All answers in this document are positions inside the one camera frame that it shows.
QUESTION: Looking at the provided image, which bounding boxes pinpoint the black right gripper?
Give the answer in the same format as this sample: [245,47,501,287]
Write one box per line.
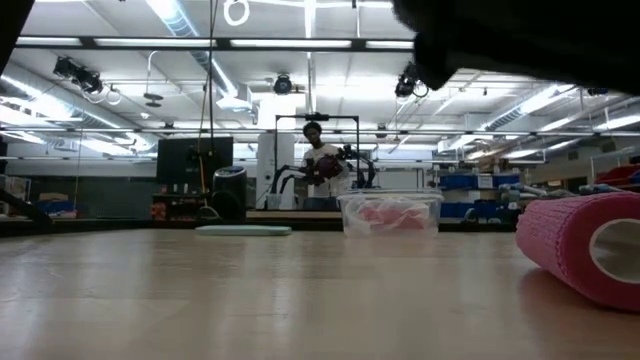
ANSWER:
[389,0,454,93]

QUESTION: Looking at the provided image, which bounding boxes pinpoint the pink elastic bandage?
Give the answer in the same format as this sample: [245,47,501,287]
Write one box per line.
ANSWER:
[514,191,640,314]

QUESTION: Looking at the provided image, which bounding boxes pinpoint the blue storage bin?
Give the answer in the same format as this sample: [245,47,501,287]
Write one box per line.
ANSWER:
[492,172,522,189]
[438,173,480,191]

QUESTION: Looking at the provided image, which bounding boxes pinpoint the person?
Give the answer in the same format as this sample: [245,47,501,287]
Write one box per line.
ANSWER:
[298,120,354,199]

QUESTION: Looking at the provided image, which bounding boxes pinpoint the clear plastic container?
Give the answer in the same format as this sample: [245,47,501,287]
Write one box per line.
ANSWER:
[336,188,446,239]

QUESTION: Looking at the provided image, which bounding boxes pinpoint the red storage bin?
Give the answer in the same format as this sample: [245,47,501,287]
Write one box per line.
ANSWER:
[593,164,640,188]

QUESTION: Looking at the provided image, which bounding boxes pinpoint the black tower fan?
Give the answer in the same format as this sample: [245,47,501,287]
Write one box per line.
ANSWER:
[211,165,248,222]

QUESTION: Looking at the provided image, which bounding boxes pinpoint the light blue container lid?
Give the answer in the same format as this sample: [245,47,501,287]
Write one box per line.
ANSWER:
[194,224,293,238]

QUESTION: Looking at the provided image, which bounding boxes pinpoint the black monitor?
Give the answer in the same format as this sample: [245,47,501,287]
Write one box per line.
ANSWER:
[155,135,235,186]

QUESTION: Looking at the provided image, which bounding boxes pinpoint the black shelf unit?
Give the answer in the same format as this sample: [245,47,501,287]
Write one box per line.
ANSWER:
[150,191,214,222]

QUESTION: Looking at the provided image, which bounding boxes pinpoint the black frame-mounted device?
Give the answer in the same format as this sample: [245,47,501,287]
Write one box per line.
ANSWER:
[394,62,430,100]
[51,55,105,96]

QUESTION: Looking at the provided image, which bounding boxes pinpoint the black overhead camera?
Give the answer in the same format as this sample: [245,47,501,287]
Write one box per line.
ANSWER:
[272,73,295,97]

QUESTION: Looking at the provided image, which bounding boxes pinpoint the white ring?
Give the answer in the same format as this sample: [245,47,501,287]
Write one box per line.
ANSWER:
[222,0,251,28]

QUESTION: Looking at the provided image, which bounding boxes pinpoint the black hanging cable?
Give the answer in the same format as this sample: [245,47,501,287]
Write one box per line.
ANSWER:
[206,0,218,157]

